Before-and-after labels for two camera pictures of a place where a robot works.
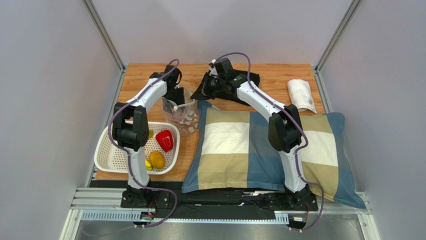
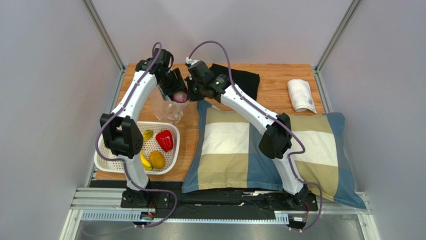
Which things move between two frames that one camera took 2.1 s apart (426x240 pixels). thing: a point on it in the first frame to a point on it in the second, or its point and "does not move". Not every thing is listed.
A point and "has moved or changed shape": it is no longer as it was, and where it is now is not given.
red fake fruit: x=165 y=139 does not move
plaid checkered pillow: x=232 y=149 does not move
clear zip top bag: x=182 y=118 has moved or changed shape
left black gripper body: x=175 y=99 to x=172 y=84
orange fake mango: x=157 y=159 does not move
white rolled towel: x=301 y=95 does not move
